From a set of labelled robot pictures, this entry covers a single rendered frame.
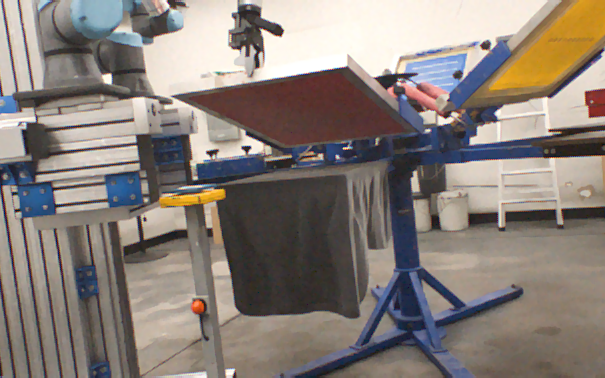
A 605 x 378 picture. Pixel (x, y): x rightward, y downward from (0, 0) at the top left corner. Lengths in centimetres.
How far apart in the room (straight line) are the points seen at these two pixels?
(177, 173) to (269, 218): 38
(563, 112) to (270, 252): 470
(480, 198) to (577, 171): 90
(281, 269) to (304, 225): 16
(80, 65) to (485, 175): 514
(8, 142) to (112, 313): 64
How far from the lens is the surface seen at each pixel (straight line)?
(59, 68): 168
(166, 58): 779
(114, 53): 218
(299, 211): 185
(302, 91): 189
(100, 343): 201
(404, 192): 310
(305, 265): 189
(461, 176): 643
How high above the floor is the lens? 107
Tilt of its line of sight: 5 degrees down
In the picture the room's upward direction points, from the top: 7 degrees counter-clockwise
